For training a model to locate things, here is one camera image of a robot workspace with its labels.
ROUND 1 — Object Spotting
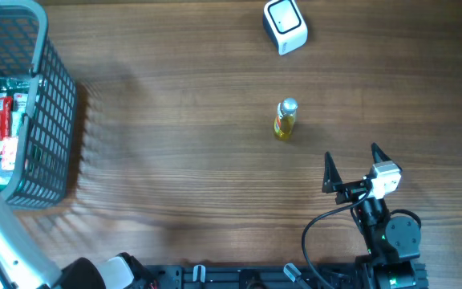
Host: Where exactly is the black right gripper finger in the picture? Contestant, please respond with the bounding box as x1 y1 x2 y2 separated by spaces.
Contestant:
371 142 391 164
322 152 342 193

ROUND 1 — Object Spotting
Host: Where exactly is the yellow oil bottle silver cap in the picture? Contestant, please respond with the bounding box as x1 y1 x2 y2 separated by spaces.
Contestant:
273 98 298 140

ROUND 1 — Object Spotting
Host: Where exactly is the red sachet stick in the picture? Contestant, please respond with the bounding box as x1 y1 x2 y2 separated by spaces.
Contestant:
0 96 14 141

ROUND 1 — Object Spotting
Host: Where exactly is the green white gloves packet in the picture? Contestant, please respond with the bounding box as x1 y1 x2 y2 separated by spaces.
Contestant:
0 78 30 190

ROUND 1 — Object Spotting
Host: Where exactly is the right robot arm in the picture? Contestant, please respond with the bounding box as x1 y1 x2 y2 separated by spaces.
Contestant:
322 144 429 289

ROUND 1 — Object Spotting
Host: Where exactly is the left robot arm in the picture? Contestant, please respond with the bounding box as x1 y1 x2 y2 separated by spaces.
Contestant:
0 194 158 288

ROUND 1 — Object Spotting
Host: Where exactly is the white barcode scanner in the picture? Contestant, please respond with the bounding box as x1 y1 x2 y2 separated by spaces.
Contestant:
262 0 308 55

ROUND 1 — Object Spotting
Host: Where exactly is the grey plastic mesh basket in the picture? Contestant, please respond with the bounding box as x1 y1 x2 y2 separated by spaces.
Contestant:
0 1 78 210

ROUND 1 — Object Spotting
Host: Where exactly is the black right camera cable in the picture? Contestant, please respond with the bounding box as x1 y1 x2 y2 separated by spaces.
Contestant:
301 191 371 289

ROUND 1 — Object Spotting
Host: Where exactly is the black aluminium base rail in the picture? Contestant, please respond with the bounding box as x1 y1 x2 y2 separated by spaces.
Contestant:
134 263 429 289

